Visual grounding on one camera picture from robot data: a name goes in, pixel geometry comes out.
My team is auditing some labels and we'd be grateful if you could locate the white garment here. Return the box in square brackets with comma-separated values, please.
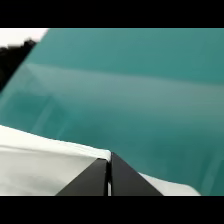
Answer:
[0, 124, 202, 197]

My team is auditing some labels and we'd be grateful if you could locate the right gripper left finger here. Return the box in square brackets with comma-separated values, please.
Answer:
[55, 157, 110, 197]

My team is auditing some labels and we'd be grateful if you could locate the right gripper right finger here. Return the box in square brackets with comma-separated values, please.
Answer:
[110, 151, 165, 197]

